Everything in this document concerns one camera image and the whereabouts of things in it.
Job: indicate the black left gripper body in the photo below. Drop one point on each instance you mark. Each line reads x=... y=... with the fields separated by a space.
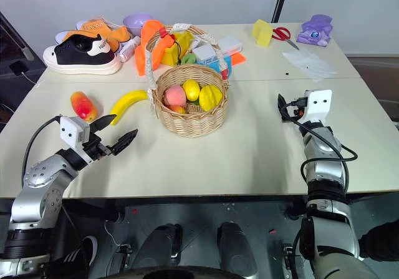
x=96 y=149

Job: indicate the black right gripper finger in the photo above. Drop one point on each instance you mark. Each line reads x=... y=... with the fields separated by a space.
x=281 y=101
x=285 y=115

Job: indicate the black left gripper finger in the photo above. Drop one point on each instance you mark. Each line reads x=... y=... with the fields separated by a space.
x=103 y=122
x=124 y=141

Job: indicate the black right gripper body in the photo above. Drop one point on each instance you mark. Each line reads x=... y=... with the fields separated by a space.
x=299 y=109

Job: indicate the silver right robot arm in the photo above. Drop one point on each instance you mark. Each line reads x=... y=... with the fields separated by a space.
x=324 y=166

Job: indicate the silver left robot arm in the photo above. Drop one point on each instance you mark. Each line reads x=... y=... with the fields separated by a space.
x=40 y=173

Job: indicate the small orange red fruit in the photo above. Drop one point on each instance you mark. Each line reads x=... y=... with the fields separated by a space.
x=177 y=108

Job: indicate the yellow star fruit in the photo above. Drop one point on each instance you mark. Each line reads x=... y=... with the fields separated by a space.
x=210 y=97

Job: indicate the red yellow mango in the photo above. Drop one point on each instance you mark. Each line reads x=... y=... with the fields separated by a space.
x=83 y=105

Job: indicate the yellow banana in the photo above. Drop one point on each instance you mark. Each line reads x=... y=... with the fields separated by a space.
x=124 y=103

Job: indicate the clear plastic bag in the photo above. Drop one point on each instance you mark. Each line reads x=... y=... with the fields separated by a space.
x=308 y=63

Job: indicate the orange flat card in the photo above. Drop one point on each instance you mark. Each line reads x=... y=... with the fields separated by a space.
x=238 y=59

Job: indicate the blue plastic piece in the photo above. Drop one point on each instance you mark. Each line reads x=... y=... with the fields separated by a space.
x=229 y=63

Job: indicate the pink peach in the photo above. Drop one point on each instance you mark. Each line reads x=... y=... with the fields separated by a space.
x=174 y=95

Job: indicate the yellow sponge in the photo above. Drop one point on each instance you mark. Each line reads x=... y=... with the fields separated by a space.
x=263 y=34

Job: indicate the black white sneaker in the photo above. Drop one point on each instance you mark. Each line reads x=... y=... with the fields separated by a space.
x=78 y=55

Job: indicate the white pink bottle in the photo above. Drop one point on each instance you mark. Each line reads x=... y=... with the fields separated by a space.
x=127 y=51

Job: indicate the white flat box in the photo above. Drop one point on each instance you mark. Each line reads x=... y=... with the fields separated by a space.
x=230 y=44

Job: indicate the purple plastic bag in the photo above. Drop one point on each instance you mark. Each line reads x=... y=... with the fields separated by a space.
x=315 y=31

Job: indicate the yellow lemon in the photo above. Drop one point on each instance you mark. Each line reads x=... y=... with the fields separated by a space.
x=191 y=90

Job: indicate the orange white sneaker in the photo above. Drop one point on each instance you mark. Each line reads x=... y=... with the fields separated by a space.
x=118 y=34

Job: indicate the white blue box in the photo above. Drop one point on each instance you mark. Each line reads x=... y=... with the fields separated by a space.
x=204 y=53

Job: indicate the white shoe sole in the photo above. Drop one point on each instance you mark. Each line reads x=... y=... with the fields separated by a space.
x=64 y=35

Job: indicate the orange cloth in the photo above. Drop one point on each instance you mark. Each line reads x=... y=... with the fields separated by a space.
x=149 y=34

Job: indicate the black slanted pole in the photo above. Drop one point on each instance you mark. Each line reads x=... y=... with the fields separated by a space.
x=280 y=1

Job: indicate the black striped shoe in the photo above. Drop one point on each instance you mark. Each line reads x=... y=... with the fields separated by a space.
x=87 y=251

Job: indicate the green toy piece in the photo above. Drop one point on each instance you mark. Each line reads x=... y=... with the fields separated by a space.
x=188 y=59

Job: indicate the purple bowl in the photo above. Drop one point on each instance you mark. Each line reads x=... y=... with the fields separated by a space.
x=135 y=23

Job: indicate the red clip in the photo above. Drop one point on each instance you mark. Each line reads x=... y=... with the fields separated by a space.
x=162 y=33

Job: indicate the yellow toy block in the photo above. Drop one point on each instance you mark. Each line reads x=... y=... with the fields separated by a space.
x=184 y=42

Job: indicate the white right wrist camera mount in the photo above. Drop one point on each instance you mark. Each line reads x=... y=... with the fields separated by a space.
x=318 y=104

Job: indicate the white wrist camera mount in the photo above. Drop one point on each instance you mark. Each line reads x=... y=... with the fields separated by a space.
x=71 y=130
x=318 y=104

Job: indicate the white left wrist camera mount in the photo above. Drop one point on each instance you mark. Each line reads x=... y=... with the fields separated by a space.
x=71 y=130

